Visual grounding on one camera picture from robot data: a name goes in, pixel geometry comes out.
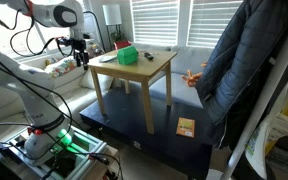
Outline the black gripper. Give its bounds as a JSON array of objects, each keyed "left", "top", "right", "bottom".
[{"left": 57, "top": 36, "right": 90, "bottom": 71}]

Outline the green lunchbox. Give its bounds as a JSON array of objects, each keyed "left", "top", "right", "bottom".
[{"left": 116, "top": 45, "right": 139, "bottom": 66}]

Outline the floral pattern pillow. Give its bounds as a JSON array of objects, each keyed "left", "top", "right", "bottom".
[{"left": 43, "top": 55, "right": 86, "bottom": 79}]

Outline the flat grey cloth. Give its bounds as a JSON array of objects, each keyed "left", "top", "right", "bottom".
[{"left": 98, "top": 55, "right": 118, "bottom": 64}]

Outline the light wooden square table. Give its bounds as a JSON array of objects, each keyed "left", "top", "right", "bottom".
[{"left": 87, "top": 48, "right": 178, "bottom": 135}]

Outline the black remote control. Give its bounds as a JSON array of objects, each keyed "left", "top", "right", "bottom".
[{"left": 143, "top": 51, "right": 155, "bottom": 62}]

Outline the white window blind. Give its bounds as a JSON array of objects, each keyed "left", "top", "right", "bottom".
[
  {"left": 186, "top": 0, "right": 244, "bottom": 49},
  {"left": 129, "top": 0, "right": 180, "bottom": 47}
]

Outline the dark blue low table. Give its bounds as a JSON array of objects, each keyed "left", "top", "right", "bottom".
[{"left": 79, "top": 87, "right": 218, "bottom": 180}]

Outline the grey sofa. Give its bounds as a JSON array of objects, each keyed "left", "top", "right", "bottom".
[{"left": 0, "top": 42, "right": 215, "bottom": 141}]

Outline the small yellow box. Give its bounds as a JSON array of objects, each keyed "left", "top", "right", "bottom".
[{"left": 175, "top": 116, "right": 196, "bottom": 139}]

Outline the dark blue puffer jacket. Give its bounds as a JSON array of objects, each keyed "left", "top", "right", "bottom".
[{"left": 195, "top": 0, "right": 288, "bottom": 149}]

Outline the white rack pole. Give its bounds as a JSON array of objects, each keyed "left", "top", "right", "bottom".
[{"left": 206, "top": 13, "right": 288, "bottom": 180}]

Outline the white printed plastic bag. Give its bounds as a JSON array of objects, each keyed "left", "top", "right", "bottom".
[{"left": 244, "top": 113, "right": 288, "bottom": 180}]

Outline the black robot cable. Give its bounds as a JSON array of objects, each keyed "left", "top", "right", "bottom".
[{"left": 0, "top": 7, "right": 74, "bottom": 58}]

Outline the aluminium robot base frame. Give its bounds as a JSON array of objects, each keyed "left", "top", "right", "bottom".
[{"left": 0, "top": 125, "right": 120, "bottom": 180}]

